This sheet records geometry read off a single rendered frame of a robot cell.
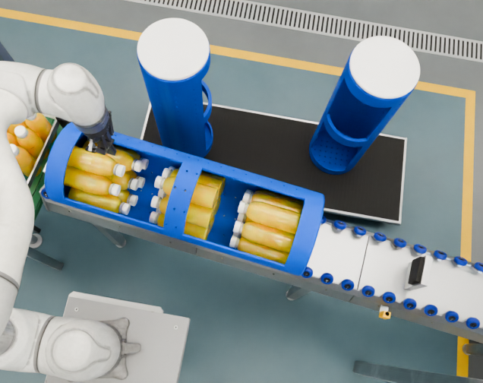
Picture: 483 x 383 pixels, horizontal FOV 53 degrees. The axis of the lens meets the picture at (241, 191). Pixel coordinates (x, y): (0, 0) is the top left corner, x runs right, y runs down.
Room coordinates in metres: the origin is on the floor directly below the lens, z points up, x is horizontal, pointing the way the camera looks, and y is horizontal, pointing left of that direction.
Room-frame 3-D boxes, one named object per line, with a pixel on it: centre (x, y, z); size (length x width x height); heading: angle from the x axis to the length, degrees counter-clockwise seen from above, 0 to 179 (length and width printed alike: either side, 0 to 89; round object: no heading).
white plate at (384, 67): (1.10, -0.48, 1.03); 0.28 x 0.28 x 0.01
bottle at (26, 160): (0.52, 0.80, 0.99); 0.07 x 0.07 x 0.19
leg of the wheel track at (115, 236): (0.44, 0.62, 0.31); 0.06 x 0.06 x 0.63; 81
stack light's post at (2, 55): (0.93, 1.00, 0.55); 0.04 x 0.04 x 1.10; 81
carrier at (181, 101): (1.04, 0.34, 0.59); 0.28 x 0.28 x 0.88
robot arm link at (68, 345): (-0.08, 0.38, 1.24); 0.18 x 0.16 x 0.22; 90
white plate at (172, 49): (1.04, 0.34, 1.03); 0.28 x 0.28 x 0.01
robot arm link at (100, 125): (0.48, 0.40, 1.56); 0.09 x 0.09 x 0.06
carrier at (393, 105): (1.10, -0.48, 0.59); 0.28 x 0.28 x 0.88
